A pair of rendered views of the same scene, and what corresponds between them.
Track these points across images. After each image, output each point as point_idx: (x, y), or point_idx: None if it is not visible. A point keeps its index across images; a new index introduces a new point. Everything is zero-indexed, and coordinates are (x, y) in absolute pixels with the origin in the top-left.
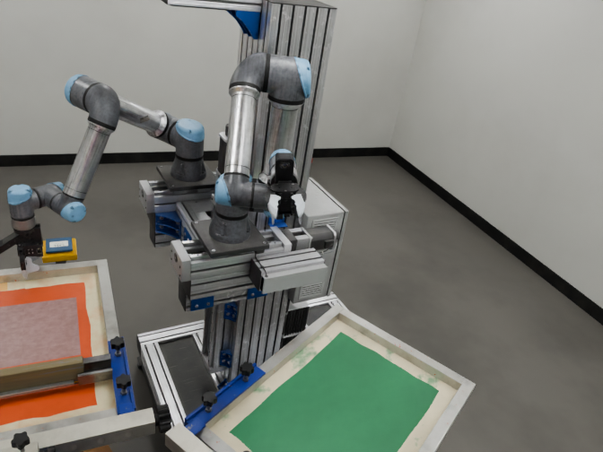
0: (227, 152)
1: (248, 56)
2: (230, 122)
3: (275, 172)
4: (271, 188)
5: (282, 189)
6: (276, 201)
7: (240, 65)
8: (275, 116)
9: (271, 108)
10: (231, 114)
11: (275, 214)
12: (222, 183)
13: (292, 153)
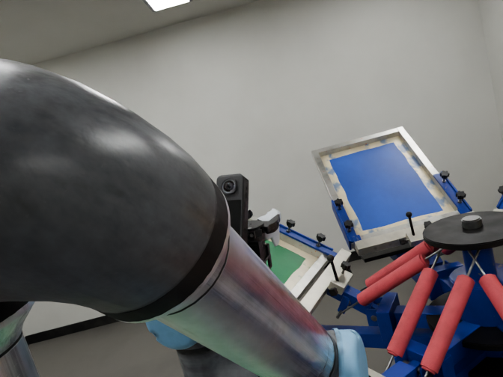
0: (310, 314)
1: (34, 68)
2: (275, 276)
3: (248, 209)
4: (263, 222)
5: (248, 221)
6: (266, 215)
7: (114, 102)
8: (36, 369)
9: (11, 372)
10: (261, 262)
11: (278, 210)
12: (342, 330)
13: (218, 177)
